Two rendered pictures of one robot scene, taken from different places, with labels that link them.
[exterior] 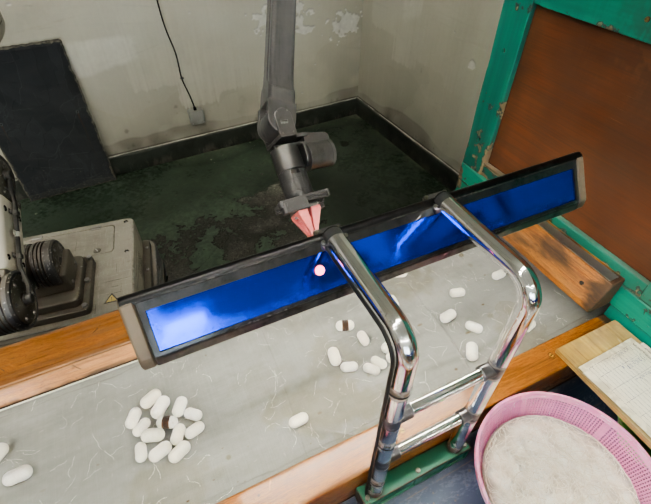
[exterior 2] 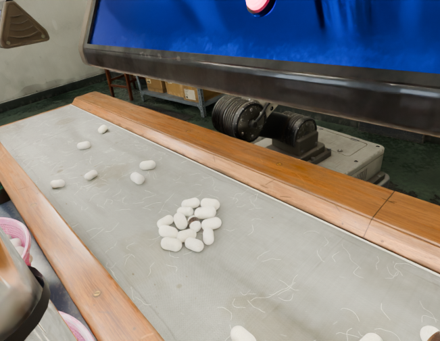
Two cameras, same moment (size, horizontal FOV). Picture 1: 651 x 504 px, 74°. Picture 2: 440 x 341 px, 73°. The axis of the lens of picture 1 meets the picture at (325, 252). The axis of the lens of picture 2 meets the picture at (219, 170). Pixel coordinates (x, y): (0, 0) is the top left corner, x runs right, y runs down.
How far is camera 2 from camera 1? 0.45 m
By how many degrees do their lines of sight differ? 59
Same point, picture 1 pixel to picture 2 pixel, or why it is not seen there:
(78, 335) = (236, 145)
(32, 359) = (208, 141)
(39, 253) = (297, 120)
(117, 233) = (363, 149)
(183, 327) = (107, 26)
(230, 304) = (142, 15)
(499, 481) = not seen: outside the picture
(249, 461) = (179, 307)
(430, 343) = not seen: outside the picture
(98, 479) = (142, 213)
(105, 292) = not seen: hidden behind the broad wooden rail
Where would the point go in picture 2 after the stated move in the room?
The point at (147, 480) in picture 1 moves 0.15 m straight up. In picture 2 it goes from (146, 239) to (120, 164)
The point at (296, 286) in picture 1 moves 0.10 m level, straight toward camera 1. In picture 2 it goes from (211, 22) to (1, 60)
